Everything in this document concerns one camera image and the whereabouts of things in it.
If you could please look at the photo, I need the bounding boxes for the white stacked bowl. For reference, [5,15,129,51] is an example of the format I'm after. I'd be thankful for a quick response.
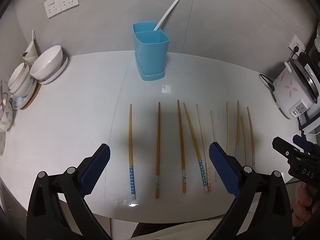
[9,77,36,97]

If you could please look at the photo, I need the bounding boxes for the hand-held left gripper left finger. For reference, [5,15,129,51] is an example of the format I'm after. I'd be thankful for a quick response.
[26,143,113,240]

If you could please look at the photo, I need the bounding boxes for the large white bowl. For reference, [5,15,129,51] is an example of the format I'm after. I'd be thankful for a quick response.
[30,45,63,80]

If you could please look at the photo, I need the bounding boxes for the person's right hand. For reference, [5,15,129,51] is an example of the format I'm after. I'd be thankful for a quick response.
[291,183,320,233]

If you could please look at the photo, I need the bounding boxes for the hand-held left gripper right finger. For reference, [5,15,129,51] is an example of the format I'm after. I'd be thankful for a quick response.
[209,141,293,240]

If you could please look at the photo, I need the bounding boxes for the white triangle patterned cup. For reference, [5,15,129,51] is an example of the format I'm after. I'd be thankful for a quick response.
[0,97,13,132]

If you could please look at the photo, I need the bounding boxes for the round wooden plate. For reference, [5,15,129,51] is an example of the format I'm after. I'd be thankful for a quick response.
[20,82,42,110]

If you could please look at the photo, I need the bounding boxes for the white ribbed dish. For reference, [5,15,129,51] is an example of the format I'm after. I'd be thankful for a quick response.
[37,54,68,85]

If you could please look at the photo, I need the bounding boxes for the white wall socket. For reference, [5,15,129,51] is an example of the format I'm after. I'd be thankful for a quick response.
[289,34,306,53]

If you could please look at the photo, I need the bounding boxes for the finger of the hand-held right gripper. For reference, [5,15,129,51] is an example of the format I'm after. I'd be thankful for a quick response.
[272,136,302,159]
[292,134,320,156]

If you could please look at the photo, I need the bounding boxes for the white pink flowered rice cooker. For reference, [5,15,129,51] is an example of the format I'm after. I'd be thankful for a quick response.
[272,52,320,119]

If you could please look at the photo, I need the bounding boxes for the blue plastic utensil holder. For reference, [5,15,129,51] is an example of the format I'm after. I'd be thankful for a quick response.
[132,22,170,81]

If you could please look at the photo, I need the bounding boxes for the white plastic chopstick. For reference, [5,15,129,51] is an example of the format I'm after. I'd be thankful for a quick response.
[153,0,180,32]

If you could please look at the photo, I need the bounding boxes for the stack of small bowls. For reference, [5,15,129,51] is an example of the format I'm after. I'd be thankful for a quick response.
[7,62,32,90]

